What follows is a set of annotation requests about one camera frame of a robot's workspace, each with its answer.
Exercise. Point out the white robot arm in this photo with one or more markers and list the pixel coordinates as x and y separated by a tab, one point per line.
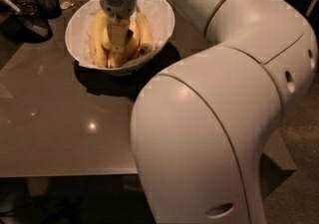
199	126

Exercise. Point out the middle curved yellow banana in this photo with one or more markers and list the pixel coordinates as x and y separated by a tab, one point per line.
116	59

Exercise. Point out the left yellow banana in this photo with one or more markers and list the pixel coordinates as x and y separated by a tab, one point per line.
99	54

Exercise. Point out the black mesh cup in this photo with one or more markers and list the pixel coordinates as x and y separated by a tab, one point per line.
49	9

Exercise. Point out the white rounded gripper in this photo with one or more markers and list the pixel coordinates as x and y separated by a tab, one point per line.
119	3

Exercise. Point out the white bowl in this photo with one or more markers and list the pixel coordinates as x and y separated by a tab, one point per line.
78	35

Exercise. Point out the right long yellow banana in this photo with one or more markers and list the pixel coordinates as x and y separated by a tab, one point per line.
147	44

